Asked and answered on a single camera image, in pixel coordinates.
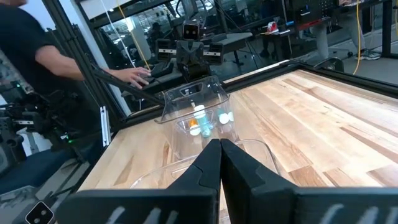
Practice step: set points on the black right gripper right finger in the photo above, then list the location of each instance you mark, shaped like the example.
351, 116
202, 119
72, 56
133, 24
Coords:
245, 193

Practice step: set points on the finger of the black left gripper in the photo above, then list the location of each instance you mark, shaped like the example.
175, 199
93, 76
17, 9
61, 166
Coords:
165, 49
214, 54

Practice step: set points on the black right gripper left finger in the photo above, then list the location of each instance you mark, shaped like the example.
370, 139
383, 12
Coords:
199, 186

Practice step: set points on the person's forearm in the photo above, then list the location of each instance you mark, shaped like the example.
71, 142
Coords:
62, 63

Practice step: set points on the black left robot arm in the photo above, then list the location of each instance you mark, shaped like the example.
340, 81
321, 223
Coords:
196, 73

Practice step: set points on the clear plastic bin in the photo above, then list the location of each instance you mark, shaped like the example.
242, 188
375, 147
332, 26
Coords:
183, 102
149, 180

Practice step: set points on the black keyboard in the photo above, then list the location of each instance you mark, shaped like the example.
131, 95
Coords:
163, 69

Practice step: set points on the grey desk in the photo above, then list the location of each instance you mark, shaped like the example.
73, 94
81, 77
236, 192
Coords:
174, 81
236, 42

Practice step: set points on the person's hand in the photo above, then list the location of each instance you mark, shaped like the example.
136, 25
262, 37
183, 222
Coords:
130, 76

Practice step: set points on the small black side table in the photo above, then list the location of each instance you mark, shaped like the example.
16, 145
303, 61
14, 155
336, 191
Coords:
276, 43

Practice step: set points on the red and white object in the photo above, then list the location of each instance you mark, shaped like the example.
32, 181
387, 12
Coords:
272, 27

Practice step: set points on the person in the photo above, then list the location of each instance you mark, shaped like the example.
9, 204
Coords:
321, 40
21, 34

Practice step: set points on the black clamp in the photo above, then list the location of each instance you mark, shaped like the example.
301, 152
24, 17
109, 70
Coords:
329, 63

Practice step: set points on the black robot equipment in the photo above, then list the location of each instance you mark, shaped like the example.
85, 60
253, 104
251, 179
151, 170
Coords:
34, 118

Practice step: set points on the black desk leg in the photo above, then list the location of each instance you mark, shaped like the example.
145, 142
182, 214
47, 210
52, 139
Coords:
387, 28

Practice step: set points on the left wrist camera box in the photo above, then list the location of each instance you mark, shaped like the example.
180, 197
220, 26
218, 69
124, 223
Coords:
190, 31

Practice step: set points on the silver metal bracket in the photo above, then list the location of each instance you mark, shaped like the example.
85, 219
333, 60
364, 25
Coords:
105, 127

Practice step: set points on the black depth camera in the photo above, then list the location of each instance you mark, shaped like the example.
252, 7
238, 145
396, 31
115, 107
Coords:
39, 214

